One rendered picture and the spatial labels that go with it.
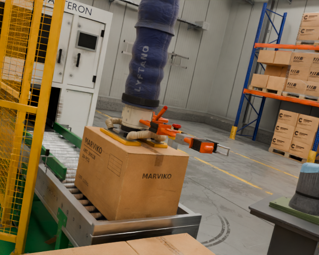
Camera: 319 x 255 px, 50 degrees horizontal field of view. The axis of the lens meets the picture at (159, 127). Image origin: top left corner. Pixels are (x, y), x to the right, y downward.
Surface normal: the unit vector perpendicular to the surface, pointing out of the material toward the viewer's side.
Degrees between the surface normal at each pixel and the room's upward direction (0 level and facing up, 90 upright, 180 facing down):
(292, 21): 90
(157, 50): 77
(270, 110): 90
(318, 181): 86
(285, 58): 89
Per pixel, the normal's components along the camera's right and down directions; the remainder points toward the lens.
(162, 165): 0.55, 0.23
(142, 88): 0.01, -0.07
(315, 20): -0.83, -0.04
